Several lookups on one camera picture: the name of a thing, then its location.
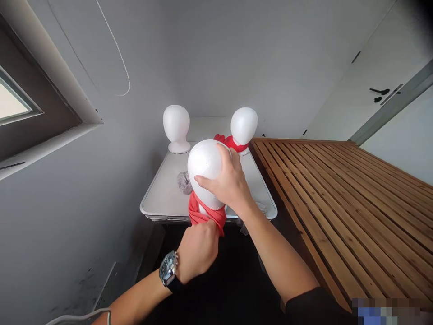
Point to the person's left hand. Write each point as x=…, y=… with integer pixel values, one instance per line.
x=198, y=248

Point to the person's right hand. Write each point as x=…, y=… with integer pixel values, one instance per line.
x=230, y=184

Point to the person's left fingers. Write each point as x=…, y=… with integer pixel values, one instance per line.
x=206, y=227

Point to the person's right thumb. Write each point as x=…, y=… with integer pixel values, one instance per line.
x=205, y=182

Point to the person's right index finger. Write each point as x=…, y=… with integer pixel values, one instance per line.
x=226, y=154

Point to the orange-red scarf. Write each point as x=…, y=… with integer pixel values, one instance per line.
x=216, y=216

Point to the white foam mannequin head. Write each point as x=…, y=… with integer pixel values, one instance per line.
x=244, y=125
x=176, y=125
x=206, y=162

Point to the bright red scarf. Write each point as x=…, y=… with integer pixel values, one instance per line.
x=233, y=144

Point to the grey knitted cloth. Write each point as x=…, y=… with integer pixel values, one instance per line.
x=183, y=182

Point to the white folding table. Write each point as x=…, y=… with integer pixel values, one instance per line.
x=165, y=196

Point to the white door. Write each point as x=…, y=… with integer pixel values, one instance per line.
x=365, y=74

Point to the wooden slatted bed frame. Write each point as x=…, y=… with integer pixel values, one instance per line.
x=338, y=203

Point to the window with grey frame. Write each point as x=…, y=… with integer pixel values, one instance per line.
x=30, y=111

